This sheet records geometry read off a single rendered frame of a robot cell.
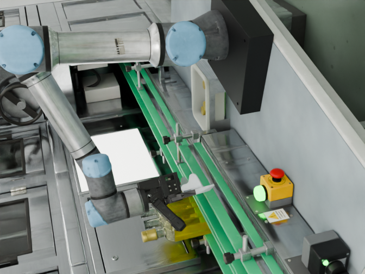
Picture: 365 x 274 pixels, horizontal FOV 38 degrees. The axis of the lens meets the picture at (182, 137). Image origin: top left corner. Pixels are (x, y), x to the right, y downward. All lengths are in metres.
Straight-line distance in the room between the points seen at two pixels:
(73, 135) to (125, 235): 0.49
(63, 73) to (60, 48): 1.20
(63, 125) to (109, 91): 1.27
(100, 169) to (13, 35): 0.40
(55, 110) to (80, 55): 0.21
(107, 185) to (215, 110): 0.59
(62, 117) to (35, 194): 0.74
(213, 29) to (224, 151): 0.41
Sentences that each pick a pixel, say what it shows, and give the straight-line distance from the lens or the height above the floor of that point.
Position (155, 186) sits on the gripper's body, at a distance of 1.49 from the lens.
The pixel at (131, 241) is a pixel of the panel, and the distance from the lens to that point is 1.84.
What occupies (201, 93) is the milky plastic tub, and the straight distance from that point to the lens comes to 2.00.
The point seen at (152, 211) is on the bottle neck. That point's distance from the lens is 1.74.
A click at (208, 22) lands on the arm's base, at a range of 1.58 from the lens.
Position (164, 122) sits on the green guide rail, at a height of 0.93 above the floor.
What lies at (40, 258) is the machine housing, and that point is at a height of 1.49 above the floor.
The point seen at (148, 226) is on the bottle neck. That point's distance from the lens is 1.70.
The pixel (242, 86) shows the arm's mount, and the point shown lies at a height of 0.82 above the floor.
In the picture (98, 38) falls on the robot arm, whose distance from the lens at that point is 1.38.
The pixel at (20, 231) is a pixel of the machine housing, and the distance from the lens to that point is 2.05.
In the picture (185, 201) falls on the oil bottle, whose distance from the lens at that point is 1.74.
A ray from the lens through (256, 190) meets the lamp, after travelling 1.50.
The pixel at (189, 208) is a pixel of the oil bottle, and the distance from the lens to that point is 1.71.
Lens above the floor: 1.36
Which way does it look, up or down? 13 degrees down
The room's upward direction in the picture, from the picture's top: 101 degrees counter-clockwise
